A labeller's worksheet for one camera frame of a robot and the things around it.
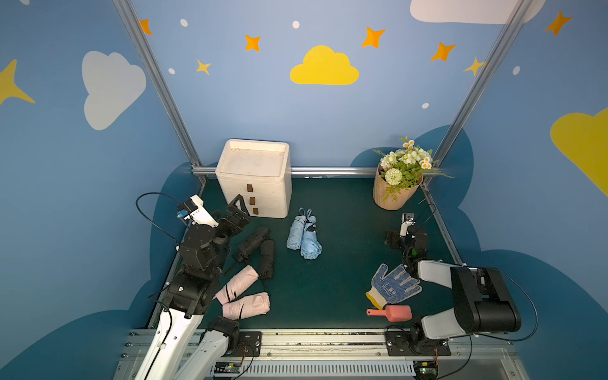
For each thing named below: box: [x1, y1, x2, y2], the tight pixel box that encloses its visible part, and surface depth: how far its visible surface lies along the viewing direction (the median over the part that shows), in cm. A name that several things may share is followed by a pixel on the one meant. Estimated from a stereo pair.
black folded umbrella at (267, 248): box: [258, 239, 275, 280], surface depth 92 cm
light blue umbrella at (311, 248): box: [300, 207, 323, 260], surface depth 95 cm
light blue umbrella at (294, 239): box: [286, 207, 307, 251], surface depth 98 cm
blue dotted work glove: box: [365, 263, 423, 310], surface depth 88 cm
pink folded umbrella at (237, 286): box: [215, 264, 259, 305], surface depth 86 cm
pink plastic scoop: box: [365, 304, 413, 323], surface depth 83 cm
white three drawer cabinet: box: [215, 138, 293, 219], surface depth 97 cm
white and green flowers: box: [380, 140, 453, 202], surface depth 90 cm
